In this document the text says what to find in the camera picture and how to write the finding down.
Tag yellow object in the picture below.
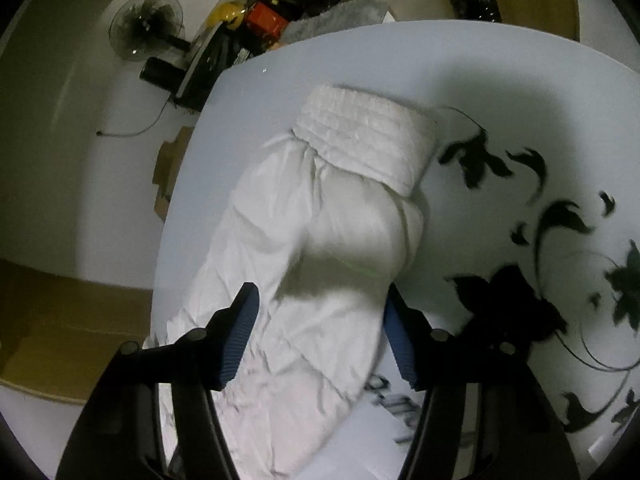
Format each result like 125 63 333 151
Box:
207 3 246 29

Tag red box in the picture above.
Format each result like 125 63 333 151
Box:
245 2 291 41

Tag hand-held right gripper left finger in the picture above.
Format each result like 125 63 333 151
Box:
55 282 261 480

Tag thin black cable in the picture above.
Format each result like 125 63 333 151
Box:
96 94 172 137

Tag black flat case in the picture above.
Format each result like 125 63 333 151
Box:
172 25 253 111

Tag white plastic jug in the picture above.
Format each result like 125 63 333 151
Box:
384 0 458 24

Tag grey fuzzy cloth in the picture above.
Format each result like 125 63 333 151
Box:
282 0 389 44

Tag pile of cardboard pieces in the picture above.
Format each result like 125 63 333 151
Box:
152 126 194 222

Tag black electric fan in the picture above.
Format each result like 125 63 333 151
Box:
110 0 193 63

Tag white pants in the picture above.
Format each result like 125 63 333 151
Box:
142 84 436 480

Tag large cardboard box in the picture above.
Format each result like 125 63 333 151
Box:
0 259 157 404

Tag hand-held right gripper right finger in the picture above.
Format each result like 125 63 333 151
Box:
382 284 581 480

